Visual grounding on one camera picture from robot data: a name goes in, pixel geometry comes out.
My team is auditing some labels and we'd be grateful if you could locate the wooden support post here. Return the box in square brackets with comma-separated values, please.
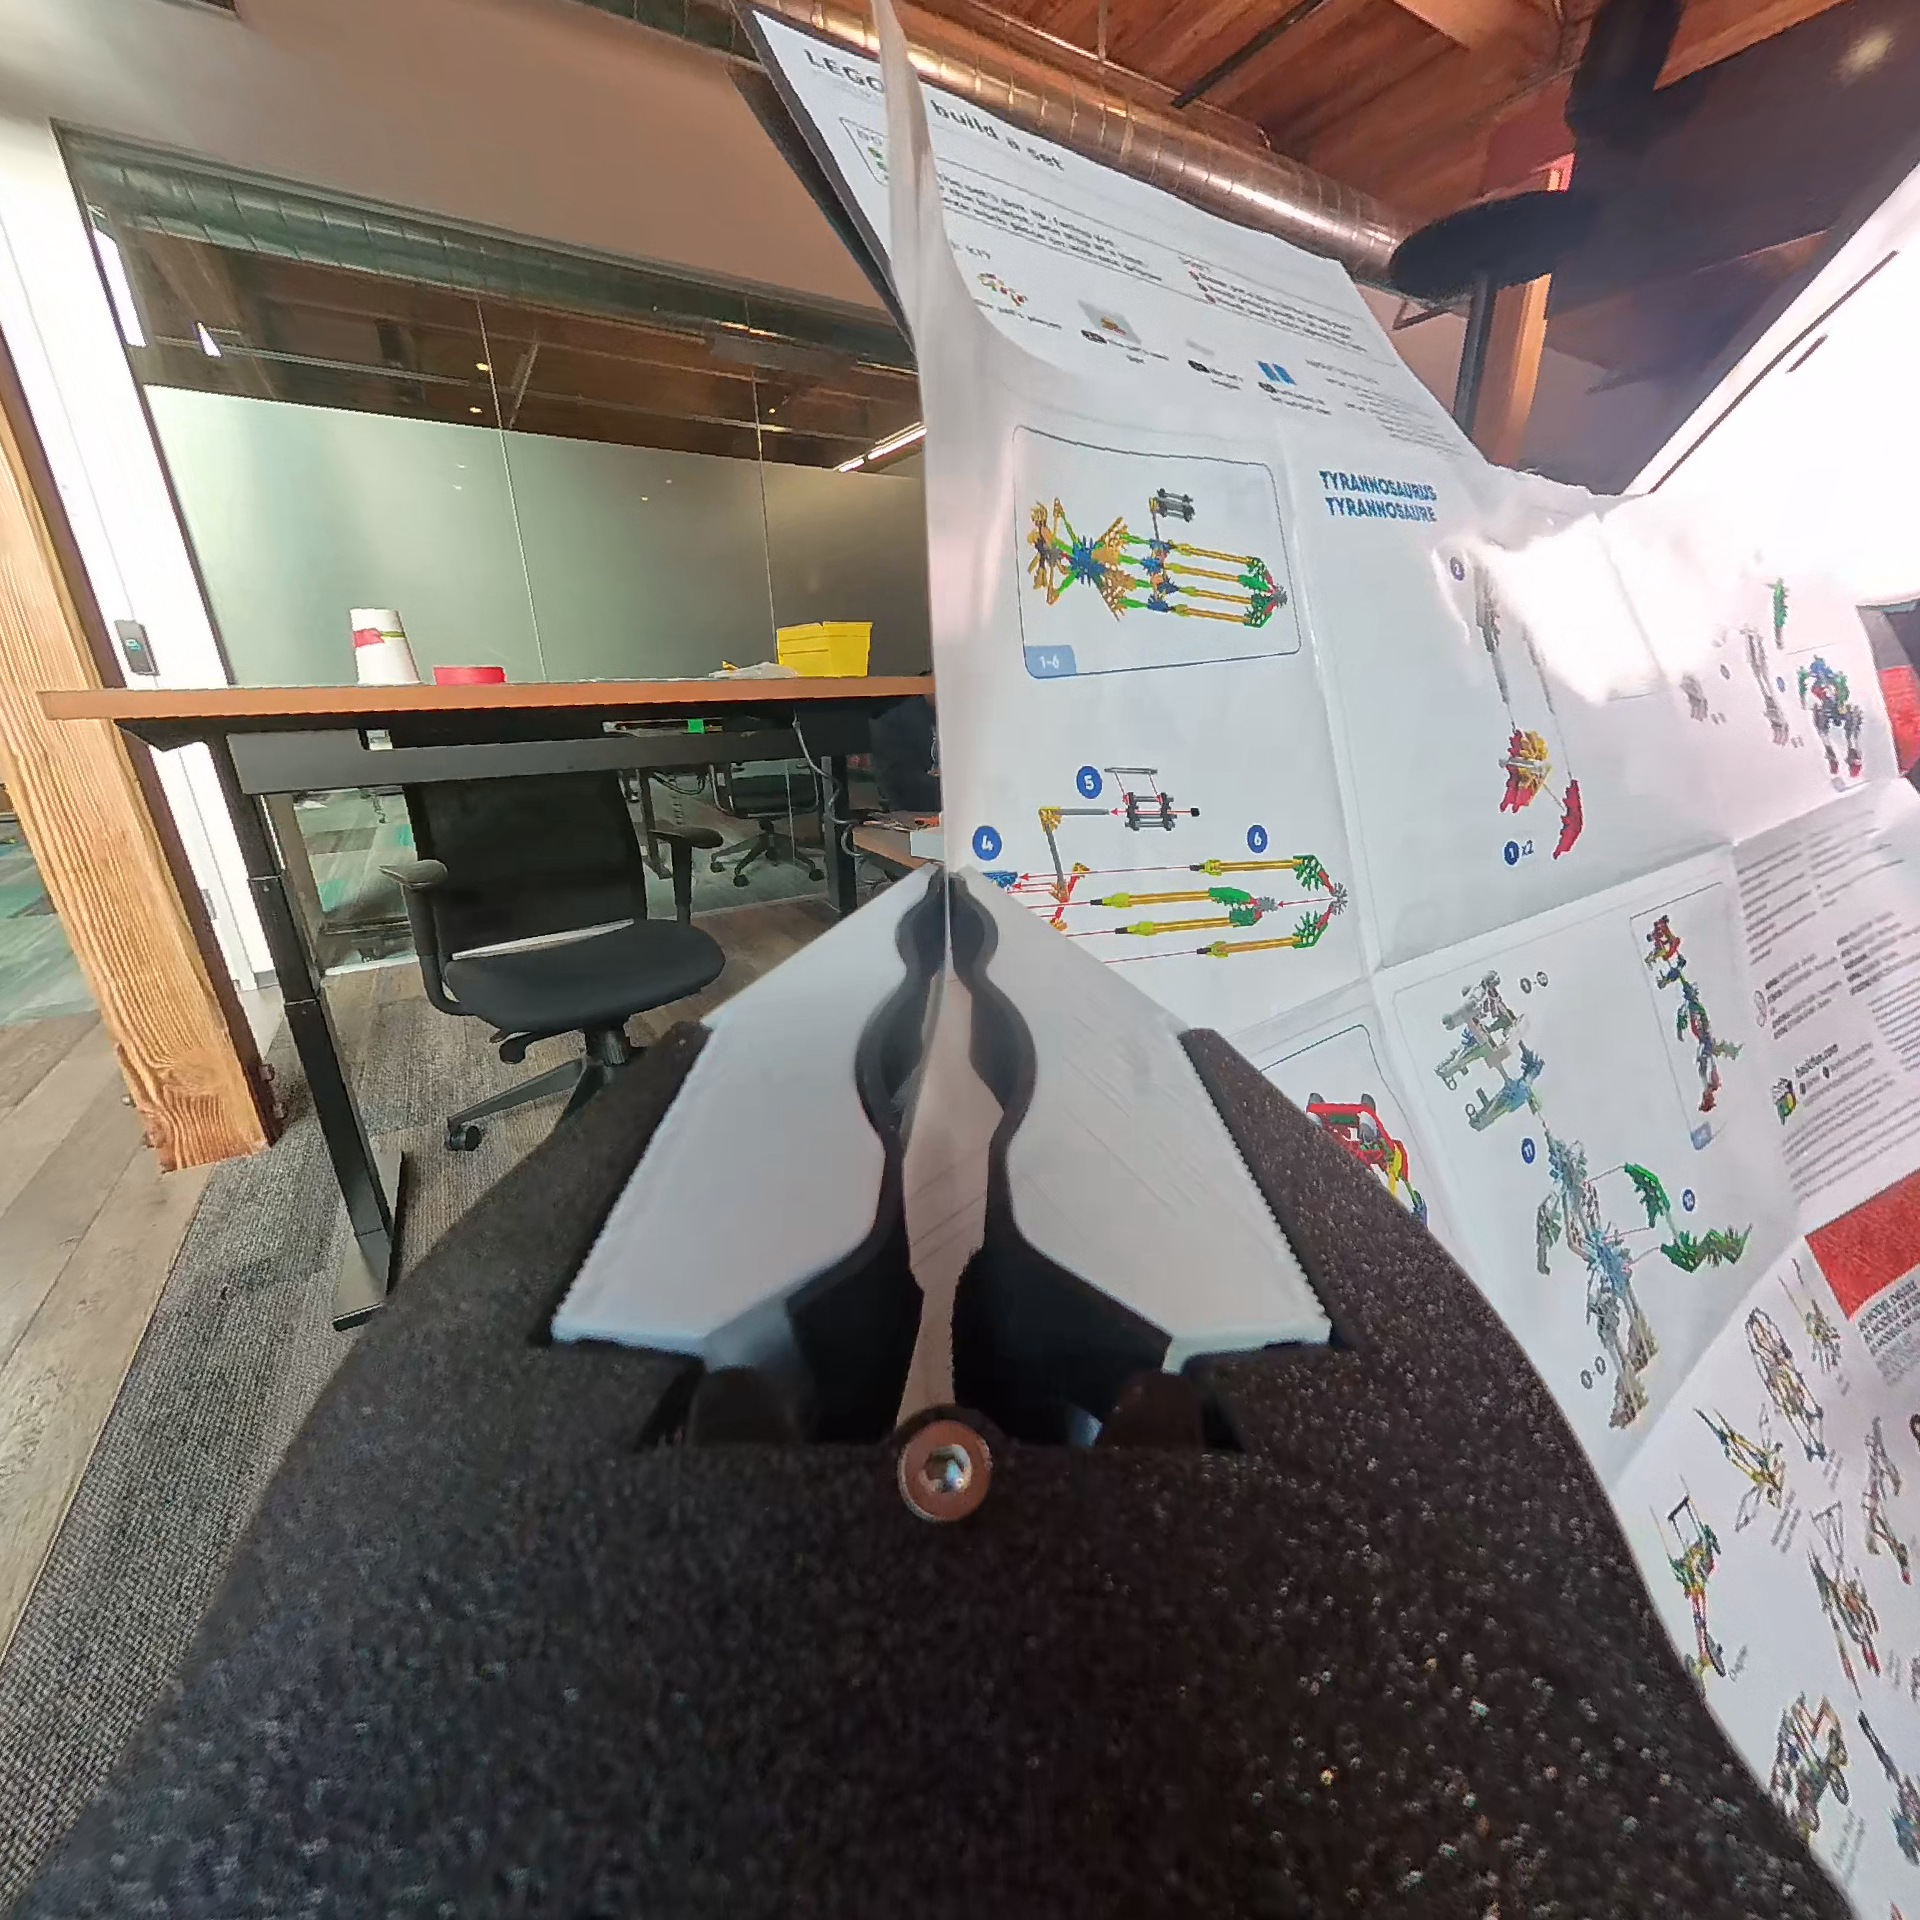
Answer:
[0, 345, 278, 1175]

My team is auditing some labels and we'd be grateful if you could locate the printed paper instruction sheet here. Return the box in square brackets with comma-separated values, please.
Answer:
[736, 0, 1920, 1920]

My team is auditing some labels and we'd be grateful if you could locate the white studio light panel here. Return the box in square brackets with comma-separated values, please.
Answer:
[1627, 149, 1920, 497]

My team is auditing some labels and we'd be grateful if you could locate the metal ventilation duct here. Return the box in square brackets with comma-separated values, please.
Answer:
[780, 0, 1412, 288]

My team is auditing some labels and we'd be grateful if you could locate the black round lamp fixture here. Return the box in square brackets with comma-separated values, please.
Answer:
[1386, 0, 1689, 300]

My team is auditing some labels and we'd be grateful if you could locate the black office chair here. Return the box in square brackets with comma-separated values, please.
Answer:
[382, 779, 729, 1155]
[705, 757, 829, 887]

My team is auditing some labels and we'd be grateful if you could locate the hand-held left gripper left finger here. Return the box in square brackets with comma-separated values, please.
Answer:
[551, 867, 944, 1443]

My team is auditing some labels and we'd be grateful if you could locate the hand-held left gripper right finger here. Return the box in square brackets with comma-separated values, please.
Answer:
[954, 868, 1333, 1429]

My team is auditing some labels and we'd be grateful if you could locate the long wooden office desk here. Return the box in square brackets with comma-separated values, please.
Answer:
[41, 676, 939, 1331]

